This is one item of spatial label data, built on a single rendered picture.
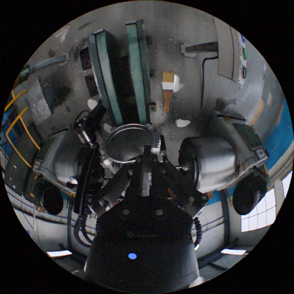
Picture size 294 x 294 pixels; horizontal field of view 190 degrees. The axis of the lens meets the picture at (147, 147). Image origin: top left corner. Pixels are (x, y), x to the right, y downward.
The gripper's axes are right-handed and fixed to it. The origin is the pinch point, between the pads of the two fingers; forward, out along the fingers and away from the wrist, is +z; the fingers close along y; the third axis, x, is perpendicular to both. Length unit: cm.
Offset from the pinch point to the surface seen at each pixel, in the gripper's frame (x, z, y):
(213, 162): -6.1, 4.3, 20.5
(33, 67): 36, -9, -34
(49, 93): 33, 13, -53
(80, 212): -11.3, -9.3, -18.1
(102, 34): 36.4, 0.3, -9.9
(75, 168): -6.0, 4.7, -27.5
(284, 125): 42, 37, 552
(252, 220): -424, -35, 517
